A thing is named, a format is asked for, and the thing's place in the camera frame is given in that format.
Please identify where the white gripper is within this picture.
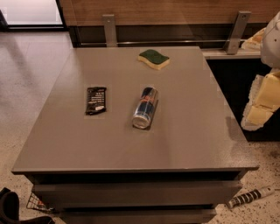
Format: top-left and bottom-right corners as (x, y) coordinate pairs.
(241, 11), (280, 131)

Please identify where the blue silver redbull can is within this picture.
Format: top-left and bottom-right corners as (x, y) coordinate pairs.
(132, 87), (158, 130)

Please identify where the green yellow sponge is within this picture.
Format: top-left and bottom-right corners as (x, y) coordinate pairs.
(138, 49), (170, 70)

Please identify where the black white striped object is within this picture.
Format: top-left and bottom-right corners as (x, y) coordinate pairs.
(227, 186), (275, 209)

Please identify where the black snack bar wrapper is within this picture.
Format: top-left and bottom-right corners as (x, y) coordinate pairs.
(85, 87), (107, 116)

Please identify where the grey drawer cabinet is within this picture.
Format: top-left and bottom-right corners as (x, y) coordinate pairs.
(12, 47), (258, 224)

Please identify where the right metal wall bracket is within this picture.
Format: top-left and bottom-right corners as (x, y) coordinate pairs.
(223, 10), (251, 55)

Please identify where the metal wall bracket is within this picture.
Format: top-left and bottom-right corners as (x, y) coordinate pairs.
(223, 10), (251, 55)
(102, 14), (117, 47)

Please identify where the left metal wall bracket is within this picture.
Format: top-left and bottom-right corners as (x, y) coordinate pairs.
(102, 14), (117, 47)

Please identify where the metal rail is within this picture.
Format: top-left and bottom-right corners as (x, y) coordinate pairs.
(80, 38), (247, 46)

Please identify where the wire basket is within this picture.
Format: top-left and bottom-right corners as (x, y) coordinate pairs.
(26, 192), (52, 213)

